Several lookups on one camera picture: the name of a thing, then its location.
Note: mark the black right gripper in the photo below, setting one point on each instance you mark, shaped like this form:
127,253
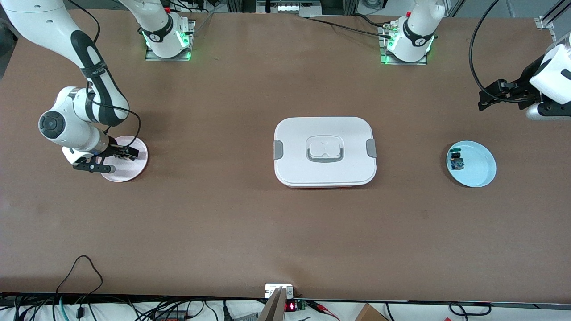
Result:
117,150

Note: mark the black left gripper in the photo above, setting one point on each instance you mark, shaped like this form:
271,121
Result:
524,84

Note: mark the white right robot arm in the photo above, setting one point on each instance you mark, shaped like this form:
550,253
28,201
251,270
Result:
58,26

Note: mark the brown cardboard box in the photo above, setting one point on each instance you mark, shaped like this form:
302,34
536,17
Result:
370,314

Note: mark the pink round plate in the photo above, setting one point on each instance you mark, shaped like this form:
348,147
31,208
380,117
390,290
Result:
129,171

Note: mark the light blue round plate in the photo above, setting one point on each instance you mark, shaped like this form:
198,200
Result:
479,167

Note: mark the white power strip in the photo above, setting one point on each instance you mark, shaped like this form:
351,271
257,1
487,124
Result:
290,8

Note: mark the red digit display module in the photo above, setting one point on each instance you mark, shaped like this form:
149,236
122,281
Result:
294,306

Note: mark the red alligator clip leads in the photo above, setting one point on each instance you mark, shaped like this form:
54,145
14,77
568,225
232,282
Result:
323,308

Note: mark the blue and green switch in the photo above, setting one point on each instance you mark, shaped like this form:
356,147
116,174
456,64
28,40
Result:
457,162

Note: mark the aluminium frame profile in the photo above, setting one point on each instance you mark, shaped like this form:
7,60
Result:
551,15

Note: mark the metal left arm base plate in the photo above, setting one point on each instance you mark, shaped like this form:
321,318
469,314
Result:
383,60

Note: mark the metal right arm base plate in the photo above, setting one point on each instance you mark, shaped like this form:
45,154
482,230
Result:
187,40

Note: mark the white metal bracket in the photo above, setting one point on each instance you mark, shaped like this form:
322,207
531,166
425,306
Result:
273,289

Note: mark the grey aluminium camera beam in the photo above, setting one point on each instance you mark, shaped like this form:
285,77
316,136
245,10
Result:
274,307

